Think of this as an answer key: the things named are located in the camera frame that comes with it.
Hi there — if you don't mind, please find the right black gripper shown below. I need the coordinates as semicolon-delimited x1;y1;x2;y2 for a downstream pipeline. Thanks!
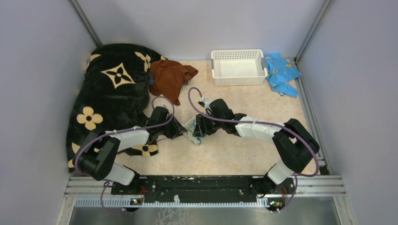
192;111;224;137

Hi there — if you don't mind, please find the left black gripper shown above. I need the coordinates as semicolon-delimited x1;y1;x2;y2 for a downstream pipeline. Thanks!
158;113;187;139

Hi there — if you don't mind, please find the teal rabbit pattern towel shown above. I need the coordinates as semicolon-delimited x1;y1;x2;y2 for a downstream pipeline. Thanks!
183;116;204;146

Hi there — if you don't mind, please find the white plastic basket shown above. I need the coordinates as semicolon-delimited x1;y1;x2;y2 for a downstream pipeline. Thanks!
211;49;268;86

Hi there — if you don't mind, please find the brown towel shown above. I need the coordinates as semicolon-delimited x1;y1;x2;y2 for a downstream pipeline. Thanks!
149;60;199;105

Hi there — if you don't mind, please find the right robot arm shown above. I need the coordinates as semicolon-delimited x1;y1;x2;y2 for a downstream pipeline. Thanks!
193;98;320;195

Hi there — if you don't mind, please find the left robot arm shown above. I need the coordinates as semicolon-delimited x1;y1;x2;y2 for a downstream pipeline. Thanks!
72;106;187;194

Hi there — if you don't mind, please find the black blanket with tan flowers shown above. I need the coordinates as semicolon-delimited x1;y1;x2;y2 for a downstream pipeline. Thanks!
66;44;164;173

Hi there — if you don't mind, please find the light blue cloth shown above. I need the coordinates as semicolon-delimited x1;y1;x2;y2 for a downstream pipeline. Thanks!
264;53;301;98

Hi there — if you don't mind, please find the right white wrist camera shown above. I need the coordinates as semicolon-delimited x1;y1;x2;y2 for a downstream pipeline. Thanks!
198;97;211;109

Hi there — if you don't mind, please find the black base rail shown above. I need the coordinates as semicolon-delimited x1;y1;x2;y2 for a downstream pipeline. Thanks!
111;175;295;203

